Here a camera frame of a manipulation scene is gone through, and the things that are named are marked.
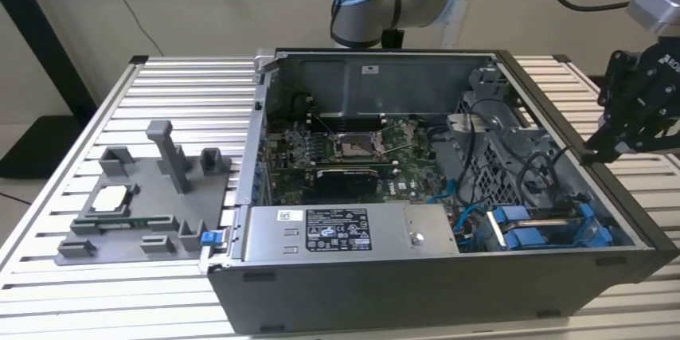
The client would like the black open PC case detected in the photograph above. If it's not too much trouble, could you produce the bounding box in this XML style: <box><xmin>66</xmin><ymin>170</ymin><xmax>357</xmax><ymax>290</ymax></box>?
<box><xmin>198</xmin><ymin>47</ymin><xmax>677</xmax><ymax>336</ymax></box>

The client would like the green RAM stick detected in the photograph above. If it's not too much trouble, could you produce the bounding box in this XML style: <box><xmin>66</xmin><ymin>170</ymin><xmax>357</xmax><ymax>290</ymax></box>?
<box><xmin>72</xmin><ymin>215</ymin><xmax>172</xmax><ymax>231</ymax></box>

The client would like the black graphics card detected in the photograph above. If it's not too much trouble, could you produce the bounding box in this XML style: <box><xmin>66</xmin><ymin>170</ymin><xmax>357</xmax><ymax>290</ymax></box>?
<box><xmin>310</xmin><ymin>166</ymin><xmax>384</xmax><ymax>198</ymax></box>

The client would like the blue disk wire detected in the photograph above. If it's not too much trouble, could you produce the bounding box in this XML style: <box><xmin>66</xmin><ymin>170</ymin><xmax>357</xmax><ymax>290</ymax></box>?
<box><xmin>430</xmin><ymin>191</ymin><xmax>485</xmax><ymax>238</ymax></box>

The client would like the black stand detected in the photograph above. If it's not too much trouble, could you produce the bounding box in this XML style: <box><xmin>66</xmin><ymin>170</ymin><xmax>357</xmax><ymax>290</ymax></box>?
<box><xmin>0</xmin><ymin>0</ymin><xmax>101</xmax><ymax>180</ymax></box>

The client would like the grey parts rack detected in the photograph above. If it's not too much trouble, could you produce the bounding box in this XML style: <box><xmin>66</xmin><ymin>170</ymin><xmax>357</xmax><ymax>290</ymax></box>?
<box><xmin>54</xmin><ymin>119</ymin><xmax>233</xmax><ymax>268</ymax></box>

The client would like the silver power supply unit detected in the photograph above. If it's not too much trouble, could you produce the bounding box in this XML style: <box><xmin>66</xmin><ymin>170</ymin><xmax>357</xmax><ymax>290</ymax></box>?
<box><xmin>236</xmin><ymin>202</ymin><xmax>461</xmax><ymax>262</ymax></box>

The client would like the metal locking lever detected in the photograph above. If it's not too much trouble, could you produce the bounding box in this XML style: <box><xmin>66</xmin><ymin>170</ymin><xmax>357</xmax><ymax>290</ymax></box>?
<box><xmin>310</xmin><ymin>110</ymin><xmax>337</xmax><ymax>137</ymax></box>

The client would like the black disk wire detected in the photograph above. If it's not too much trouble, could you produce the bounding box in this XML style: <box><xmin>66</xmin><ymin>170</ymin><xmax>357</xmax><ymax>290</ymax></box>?
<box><xmin>514</xmin><ymin>144</ymin><xmax>573</xmax><ymax>205</ymax></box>

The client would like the CPU socket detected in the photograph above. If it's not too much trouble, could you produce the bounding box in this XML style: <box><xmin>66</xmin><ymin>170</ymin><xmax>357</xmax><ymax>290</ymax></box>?
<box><xmin>330</xmin><ymin>131</ymin><xmax>388</xmax><ymax>161</ymax></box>

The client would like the silver CPU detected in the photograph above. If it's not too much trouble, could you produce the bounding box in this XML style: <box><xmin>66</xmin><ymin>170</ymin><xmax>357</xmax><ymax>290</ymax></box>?
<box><xmin>90</xmin><ymin>186</ymin><xmax>133</xmax><ymax>210</ymax></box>

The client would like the thin black wall cable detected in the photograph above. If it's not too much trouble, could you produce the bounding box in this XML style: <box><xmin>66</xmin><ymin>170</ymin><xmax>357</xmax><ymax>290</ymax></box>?
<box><xmin>92</xmin><ymin>0</ymin><xmax>166</xmax><ymax>57</ymax></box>

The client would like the grey metal drive cage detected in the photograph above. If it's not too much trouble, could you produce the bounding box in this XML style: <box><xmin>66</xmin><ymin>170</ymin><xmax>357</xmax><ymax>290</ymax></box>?
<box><xmin>444</xmin><ymin>67</ymin><xmax>592</xmax><ymax>206</ymax></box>

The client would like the green Dell motherboard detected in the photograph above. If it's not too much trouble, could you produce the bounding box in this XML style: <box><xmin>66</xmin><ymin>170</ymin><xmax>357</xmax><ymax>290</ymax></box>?
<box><xmin>258</xmin><ymin>116</ymin><xmax>458</xmax><ymax>209</ymax></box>

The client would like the black RAM slot bank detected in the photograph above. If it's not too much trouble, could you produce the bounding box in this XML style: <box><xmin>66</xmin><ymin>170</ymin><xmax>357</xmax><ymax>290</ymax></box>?
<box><xmin>310</xmin><ymin>112</ymin><xmax>386</xmax><ymax>125</ymax></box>
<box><xmin>310</xmin><ymin>158</ymin><xmax>398</xmax><ymax>167</ymax></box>

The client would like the hard disk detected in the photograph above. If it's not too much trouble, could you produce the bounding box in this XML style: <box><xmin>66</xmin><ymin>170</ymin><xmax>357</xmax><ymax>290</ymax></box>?
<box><xmin>484</xmin><ymin>201</ymin><xmax>613</xmax><ymax>252</ymax></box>

